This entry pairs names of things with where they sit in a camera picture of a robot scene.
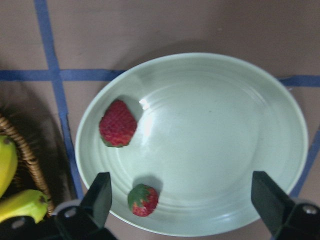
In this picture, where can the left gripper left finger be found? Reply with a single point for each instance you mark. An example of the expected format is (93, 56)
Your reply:
(98, 199)

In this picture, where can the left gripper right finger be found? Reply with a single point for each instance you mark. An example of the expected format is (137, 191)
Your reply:
(273, 205)

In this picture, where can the greenish red strawberry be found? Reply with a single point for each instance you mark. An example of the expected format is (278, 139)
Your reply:
(142, 200)

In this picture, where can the light green plate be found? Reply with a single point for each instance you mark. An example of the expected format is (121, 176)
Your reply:
(205, 122)

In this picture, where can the yellow banana bunch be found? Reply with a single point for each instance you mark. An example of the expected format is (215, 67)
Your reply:
(30, 202)

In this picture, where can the wicker basket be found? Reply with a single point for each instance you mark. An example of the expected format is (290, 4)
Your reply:
(29, 174)

